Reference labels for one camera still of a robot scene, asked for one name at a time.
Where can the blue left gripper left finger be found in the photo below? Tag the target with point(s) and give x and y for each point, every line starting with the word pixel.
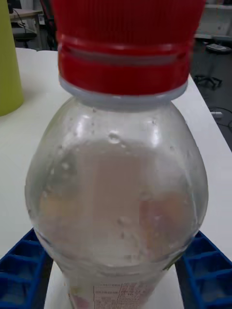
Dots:
pixel 19 270

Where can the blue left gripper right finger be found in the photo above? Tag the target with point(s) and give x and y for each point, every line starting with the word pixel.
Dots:
pixel 207 270

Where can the clear bottle with red cap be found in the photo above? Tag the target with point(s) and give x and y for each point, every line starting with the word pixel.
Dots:
pixel 116 169

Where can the yellow-green plastic bin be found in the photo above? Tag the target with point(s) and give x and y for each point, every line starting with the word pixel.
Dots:
pixel 8 62

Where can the grey office chair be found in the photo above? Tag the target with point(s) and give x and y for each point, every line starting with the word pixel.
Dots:
pixel 212 60

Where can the black office chair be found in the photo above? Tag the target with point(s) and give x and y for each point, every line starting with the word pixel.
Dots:
pixel 24 33

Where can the pale desk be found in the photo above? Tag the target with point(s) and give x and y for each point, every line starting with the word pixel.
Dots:
pixel 26 13

